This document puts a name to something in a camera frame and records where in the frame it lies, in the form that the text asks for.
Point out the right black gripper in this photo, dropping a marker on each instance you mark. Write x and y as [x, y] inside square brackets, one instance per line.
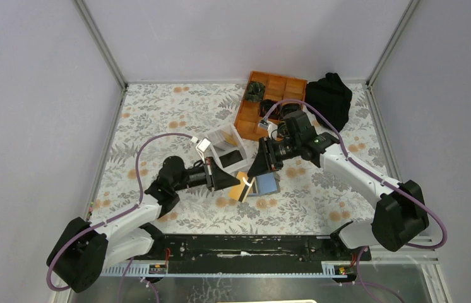
[266, 159]

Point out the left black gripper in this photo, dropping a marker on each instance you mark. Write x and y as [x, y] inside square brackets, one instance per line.
[216, 178]

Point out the grey leather card holder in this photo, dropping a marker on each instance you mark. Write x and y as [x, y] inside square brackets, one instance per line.
[266, 184]

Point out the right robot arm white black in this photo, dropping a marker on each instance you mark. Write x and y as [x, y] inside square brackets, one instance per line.
[396, 221]

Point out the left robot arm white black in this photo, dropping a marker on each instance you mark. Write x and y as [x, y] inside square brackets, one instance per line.
[85, 249]

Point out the white plastic card tray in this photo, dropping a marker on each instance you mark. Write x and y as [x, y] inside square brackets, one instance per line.
[233, 160]

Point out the stack of cards in tray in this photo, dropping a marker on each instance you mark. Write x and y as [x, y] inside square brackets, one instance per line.
[222, 140]

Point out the rolled dark sock middle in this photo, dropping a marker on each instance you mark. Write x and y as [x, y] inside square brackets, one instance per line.
[265, 105]

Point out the rolled dark sock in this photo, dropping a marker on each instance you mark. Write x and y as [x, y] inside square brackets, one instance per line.
[255, 92]
[265, 105]
[288, 108]

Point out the rolled dark sock right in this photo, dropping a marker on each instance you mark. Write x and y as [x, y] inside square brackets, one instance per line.
[288, 108]

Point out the rolled dark sock top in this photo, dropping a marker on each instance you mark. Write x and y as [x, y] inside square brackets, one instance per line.
[255, 92]

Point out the orange wooden compartment box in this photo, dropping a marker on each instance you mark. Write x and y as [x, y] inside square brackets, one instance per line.
[278, 88]

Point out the floral table mat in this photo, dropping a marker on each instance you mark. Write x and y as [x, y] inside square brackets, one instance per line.
[155, 122]

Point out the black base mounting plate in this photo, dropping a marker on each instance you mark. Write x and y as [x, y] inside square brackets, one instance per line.
[191, 246]

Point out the black cloth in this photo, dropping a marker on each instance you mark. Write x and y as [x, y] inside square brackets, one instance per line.
[331, 98]

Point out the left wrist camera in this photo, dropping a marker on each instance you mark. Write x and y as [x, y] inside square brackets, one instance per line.
[202, 145]

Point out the white slotted cable duct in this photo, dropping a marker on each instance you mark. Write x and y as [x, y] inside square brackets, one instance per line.
[157, 270]

